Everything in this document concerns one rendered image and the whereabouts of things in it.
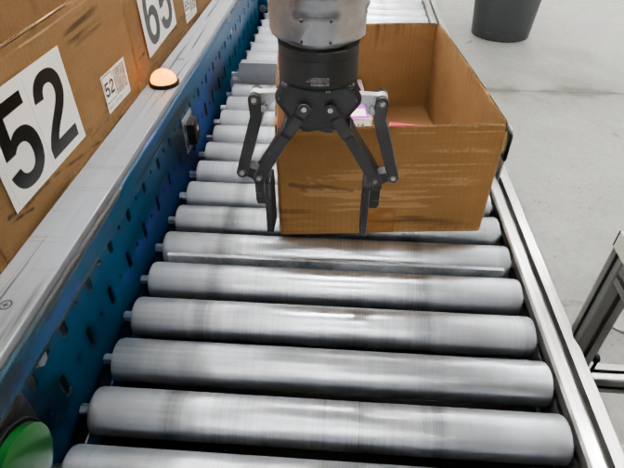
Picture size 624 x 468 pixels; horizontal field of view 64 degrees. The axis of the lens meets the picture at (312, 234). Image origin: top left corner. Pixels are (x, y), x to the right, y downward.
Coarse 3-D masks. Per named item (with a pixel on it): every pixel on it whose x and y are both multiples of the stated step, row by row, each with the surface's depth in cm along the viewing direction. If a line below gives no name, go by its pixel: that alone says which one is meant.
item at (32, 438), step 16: (16, 432) 39; (32, 432) 40; (48, 432) 42; (0, 448) 38; (16, 448) 38; (32, 448) 40; (48, 448) 42; (0, 464) 37; (16, 464) 38; (32, 464) 40; (48, 464) 42
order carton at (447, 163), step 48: (384, 48) 94; (432, 48) 94; (432, 96) 96; (480, 96) 70; (288, 144) 62; (336, 144) 62; (432, 144) 62; (480, 144) 63; (288, 192) 67; (336, 192) 67; (384, 192) 67; (432, 192) 67; (480, 192) 68
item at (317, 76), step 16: (288, 48) 43; (352, 48) 44; (288, 64) 44; (304, 64) 43; (320, 64) 43; (336, 64) 43; (352, 64) 45; (288, 80) 45; (304, 80) 44; (320, 80) 44; (336, 80) 44; (352, 80) 46; (288, 96) 48; (304, 96) 48; (320, 96) 48; (336, 96) 48; (352, 96) 48; (288, 112) 49; (320, 112) 49; (352, 112) 49; (304, 128) 50; (320, 128) 50
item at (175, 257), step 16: (176, 256) 69; (192, 256) 69; (208, 256) 69; (224, 256) 69; (240, 256) 69; (256, 256) 69; (400, 272) 68; (416, 272) 68; (432, 272) 68; (448, 272) 67; (464, 272) 67; (480, 272) 67; (496, 272) 67
